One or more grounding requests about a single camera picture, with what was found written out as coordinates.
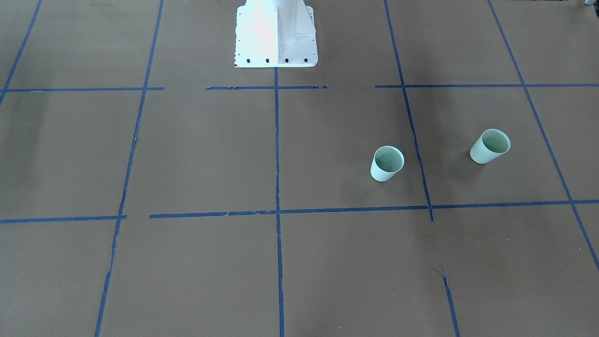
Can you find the green cup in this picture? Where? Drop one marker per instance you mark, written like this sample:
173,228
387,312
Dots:
490,145
387,161

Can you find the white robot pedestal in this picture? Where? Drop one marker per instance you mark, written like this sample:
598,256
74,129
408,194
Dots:
275,33

